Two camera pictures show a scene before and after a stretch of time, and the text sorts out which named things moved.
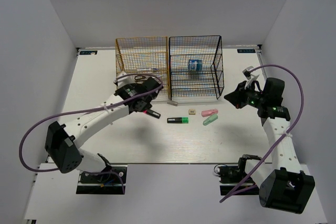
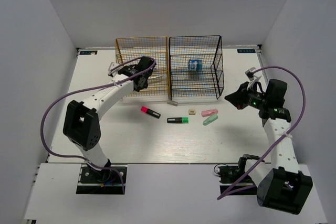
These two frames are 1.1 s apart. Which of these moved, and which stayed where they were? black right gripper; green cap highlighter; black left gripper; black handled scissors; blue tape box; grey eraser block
Moved: black handled scissors; black left gripper
Stayed: black right gripper; green cap highlighter; blue tape box; grey eraser block
